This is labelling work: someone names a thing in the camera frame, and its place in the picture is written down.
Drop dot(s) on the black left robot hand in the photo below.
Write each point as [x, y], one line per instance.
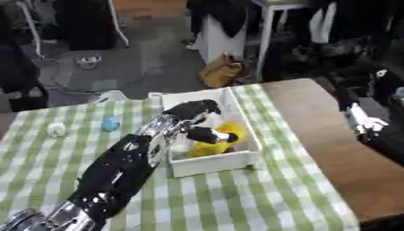
[193, 109]

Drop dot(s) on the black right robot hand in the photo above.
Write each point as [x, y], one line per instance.
[345, 97]

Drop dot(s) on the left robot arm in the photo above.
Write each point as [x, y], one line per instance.
[118, 168]

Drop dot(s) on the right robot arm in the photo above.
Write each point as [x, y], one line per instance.
[365, 121]

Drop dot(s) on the white open box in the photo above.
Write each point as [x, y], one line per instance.
[210, 165]

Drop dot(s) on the yellow soft toy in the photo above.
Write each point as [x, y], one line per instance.
[210, 148]

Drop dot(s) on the brown bag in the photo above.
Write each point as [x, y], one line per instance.
[221, 72]

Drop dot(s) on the white panel stand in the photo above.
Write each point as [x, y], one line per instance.
[221, 45]

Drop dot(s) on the small blue round toy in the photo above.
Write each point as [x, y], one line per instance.
[111, 124]

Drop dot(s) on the black hanging garment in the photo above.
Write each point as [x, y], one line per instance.
[223, 15]

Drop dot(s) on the small white round toy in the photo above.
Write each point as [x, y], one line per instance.
[56, 130]

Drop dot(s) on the white table frame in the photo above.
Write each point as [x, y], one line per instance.
[265, 36]

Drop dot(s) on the black chair with white frame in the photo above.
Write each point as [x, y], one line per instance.
[84, 24]

